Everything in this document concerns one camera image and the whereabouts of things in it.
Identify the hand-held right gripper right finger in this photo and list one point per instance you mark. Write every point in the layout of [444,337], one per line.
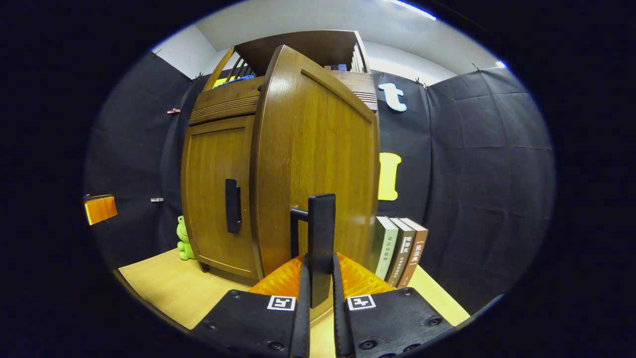
[340,323]

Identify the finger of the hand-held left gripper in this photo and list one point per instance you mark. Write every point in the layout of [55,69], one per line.
[101,210]

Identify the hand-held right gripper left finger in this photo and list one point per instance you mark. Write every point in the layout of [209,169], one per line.
[301,318]

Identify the wooden cabinet door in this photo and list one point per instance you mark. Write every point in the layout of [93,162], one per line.
[328,149]
[211,199]

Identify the wooden double-door shoe cabinet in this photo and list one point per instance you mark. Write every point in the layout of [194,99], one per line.
[308,44]

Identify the pale green book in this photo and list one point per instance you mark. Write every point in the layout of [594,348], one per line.
[386,248]

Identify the green frog toy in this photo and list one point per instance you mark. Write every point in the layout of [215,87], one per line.
[185,243]

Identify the dark brown book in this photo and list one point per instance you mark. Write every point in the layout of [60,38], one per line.
[403,253]

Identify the orange-brown book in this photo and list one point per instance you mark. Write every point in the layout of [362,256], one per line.
[416,253]

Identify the blue folded cloth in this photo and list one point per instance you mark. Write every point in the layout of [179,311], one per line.
[238,79]

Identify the black backdrop cloth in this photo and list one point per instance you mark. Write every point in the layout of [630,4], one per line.
[487,174]

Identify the large ceiling light panel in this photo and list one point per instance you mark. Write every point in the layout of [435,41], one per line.
[412,9]

